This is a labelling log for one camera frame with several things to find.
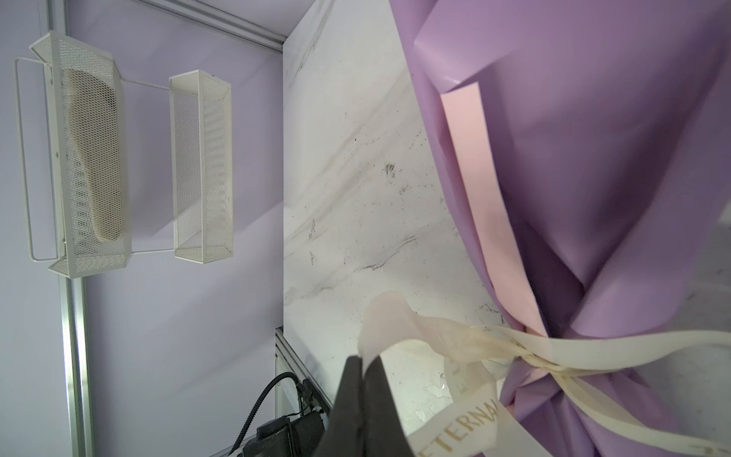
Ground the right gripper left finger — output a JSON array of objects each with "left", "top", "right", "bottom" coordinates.
[{"left": 314, "top": 356, "right": 365, "bottom": 457}]

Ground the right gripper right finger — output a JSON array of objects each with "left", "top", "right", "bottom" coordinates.
[{"left": 363, "top": 357, "right": 414, "bottom": 457}]

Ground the white ribbon string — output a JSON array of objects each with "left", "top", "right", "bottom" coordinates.
[{"left": 356, "top": 290, "right": 731, "bottom": 457}]

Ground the pink purple wrapping paper sheet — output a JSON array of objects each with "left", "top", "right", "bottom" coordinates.
[{"left": 390, "top": 1, "right": 730, "bottom": 456}]

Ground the white mesh lower shelf basket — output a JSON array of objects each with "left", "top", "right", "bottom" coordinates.
[{"left": 169, "top": 70, "right": 233, "bottom": 264}]

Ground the white mesh shelf basket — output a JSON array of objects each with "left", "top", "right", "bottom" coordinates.
[
  {"left": 169, "top": 70, "right": 233, "bottom": 264},
  {"left": 30, "top": 30, "right": 131, "bottom": 279}
]

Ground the white mesh upper shelf basket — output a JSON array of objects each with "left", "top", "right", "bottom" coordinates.
[{"left": 30, "top": 30, "right": 131, "bottom": 279}]

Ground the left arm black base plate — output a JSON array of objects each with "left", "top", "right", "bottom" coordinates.
[{"left": 227, "top": 370, "right": 332, "bottom": 457}]

